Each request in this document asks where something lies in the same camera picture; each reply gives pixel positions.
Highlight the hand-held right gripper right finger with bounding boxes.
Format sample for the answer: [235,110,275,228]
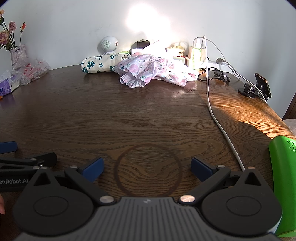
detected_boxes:
[178,157,263,207]

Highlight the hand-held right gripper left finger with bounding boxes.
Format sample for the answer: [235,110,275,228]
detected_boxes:
[33,157,117,207]

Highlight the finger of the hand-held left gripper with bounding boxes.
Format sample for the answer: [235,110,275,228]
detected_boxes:
[0,152,57,173]
[0,141,18,154]

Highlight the pink floral garment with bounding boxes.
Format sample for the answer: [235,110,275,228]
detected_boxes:
[113,54,199,89]

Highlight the purple tissue pack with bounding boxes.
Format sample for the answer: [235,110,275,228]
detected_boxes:
[0,70,22,96]

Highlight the clear plastic bag red print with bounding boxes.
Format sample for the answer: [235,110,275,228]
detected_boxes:
[13,57,51,86]

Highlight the green plastic container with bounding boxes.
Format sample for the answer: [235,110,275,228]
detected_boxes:
[268,136,296,237]

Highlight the clear patterned vase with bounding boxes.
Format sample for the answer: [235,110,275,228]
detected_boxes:
[10,45,29,70]

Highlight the black phone holder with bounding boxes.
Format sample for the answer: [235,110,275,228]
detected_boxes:
[238,82,262,99]

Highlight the white fluffy cloth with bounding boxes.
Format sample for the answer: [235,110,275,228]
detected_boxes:
[284,119,296,138]

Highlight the folded cream cloth green flowers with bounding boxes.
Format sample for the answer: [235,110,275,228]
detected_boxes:
[80,54,130,74]

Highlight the white power strip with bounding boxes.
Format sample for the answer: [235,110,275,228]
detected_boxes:
[206,58,232,73]

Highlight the black phone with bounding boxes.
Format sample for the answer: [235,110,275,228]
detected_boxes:
[254,73,272,98]

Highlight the beige box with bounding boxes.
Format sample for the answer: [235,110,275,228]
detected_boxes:
[188,46,207,62]

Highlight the pink artificial flowers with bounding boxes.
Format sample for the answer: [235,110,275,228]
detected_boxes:
[0,9,26,50]

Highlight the white round speaker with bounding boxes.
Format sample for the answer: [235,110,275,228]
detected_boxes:
[100,36,119,55]

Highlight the small grey box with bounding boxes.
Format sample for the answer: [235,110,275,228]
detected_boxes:
[131,39,151,56]

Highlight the thick white charging cable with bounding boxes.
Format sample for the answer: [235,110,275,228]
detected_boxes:
[200,35,246,172]

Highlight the black adapter cable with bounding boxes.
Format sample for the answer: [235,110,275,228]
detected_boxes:
[198,67,231,82]

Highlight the thin white cable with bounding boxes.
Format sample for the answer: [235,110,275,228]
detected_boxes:
[205,38,269,103]

